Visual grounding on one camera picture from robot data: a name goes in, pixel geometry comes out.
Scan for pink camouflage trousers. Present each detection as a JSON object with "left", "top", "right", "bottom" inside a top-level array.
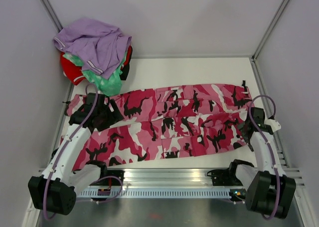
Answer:
[{"left": 73, "top": 84, "right": 252, "bottom": 171}]

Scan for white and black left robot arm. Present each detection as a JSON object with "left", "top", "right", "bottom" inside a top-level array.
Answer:
[{"left": 28, "top": 93, "right": 123, "bottom": 216}]

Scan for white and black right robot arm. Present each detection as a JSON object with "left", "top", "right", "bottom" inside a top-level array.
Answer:
[{"left": 227, "top": 107, "right": 296, "bottom": 220}]

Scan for green tie-dye garment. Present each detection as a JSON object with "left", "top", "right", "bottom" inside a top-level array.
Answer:
[{"left": 63, "top": 52, "right": 127, "bottom": 96}]

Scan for black webbing belt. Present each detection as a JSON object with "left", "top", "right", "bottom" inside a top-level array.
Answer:
[{"left": 242, "top": 80, "right": 248, "bottom": 92}]

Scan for black garment in pile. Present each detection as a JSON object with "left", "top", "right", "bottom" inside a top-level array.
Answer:
[{"left": 119, "top": 46, "right": 134, "bottom": 81}]

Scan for red garment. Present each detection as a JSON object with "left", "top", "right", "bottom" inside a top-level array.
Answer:
[{"left": 60, "top": 52, "right": 86, "bottom": 85}]

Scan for purple shirt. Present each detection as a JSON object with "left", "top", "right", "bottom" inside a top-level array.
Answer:
[{"left": 53, "top": 17, "right": 132, "bottom": 79}]

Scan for aluminium left side rail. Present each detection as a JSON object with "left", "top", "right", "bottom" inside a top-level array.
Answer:
[{"left": 46, "top": 83, "right": 73, "bottom": 164}]

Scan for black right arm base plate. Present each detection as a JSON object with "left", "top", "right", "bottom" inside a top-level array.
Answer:
[{"left": 206, "top": 169, "right": 243, "bottom": 186}]

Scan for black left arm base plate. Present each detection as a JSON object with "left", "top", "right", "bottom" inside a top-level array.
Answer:
[{"left": 99, "top": 170, "right": 125, "bottom": 188}]

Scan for aluminium front rail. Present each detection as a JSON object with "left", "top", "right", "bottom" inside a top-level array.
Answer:
[{"left": 34, "top": 167, "right": 306, "bottom": 188}]

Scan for white slotted cable duct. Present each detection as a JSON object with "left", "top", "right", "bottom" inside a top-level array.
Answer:
[{"left": 78, "top": 187, "right": 230, "bottom": 199}]

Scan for aluminium left corner post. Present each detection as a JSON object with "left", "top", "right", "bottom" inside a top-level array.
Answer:
[{"left": 40, "top": 0, "right": 63, "bottom": 32}]

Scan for aluminium corner post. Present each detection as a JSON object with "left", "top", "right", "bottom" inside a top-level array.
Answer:
[
  {"left": 252, "top": 0, "right": 291, "bottom": 62},
  {"left": 40, "top": 0, "right": 63, "bottom": 32}
]

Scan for aluminium right corner post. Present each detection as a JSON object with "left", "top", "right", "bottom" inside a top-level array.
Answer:
[{"left": 252, "top": 0, "right": 291, "bottom": 62}]

